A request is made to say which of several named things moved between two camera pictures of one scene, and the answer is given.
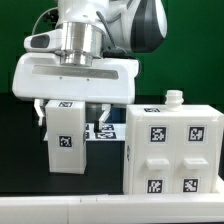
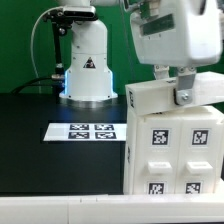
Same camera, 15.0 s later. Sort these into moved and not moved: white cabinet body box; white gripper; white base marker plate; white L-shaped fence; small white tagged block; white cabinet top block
Moved: white cabinet top block; white gripper
Not moved: white base marker plate; white L-shaped fence; white cabinet body box; small white tagged block
